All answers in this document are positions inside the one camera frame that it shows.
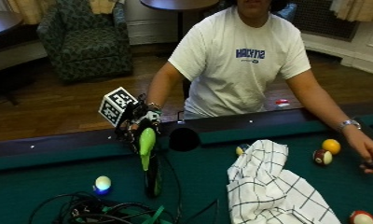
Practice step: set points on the green and black tool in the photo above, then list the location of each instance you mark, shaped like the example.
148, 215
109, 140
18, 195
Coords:
149, 155

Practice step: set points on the red striped billiard ball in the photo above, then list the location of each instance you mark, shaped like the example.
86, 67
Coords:
362, 217

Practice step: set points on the round dark wooden table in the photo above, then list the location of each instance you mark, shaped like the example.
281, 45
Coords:
179, 6

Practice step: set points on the glowing white ball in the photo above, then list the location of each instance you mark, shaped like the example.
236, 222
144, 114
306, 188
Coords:
101, 184

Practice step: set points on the red and white floor object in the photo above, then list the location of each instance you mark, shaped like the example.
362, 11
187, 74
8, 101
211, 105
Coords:
282, 102

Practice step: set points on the beige curtain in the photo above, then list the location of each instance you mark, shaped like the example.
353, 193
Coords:
27, 9
358, 9

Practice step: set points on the maroon striped billiard ball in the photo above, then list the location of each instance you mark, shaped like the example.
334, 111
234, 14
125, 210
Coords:
322, 156

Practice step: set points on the black billiard ball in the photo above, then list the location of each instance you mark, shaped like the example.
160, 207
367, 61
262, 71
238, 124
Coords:
370, 164

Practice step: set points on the white checkered cloth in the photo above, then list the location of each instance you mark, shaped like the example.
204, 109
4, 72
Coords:
269, 189

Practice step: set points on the the person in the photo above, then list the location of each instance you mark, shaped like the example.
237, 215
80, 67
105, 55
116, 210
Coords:
232, 77

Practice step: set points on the silver wristwatch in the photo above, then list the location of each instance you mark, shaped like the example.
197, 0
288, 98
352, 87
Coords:
349, 123

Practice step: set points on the white marker cube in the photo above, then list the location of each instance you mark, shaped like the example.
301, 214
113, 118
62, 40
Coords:
115, 105

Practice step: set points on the dark radiator grille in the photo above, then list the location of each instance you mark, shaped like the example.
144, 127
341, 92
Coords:
325, 18

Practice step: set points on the green patterned armchair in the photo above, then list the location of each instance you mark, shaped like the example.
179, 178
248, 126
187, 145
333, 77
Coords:
87, 43

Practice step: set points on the yellow striped billiard ball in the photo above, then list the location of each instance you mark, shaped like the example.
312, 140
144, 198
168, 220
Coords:
240, 149

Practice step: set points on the dark wooden side table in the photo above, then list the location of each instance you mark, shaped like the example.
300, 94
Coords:
2, 28

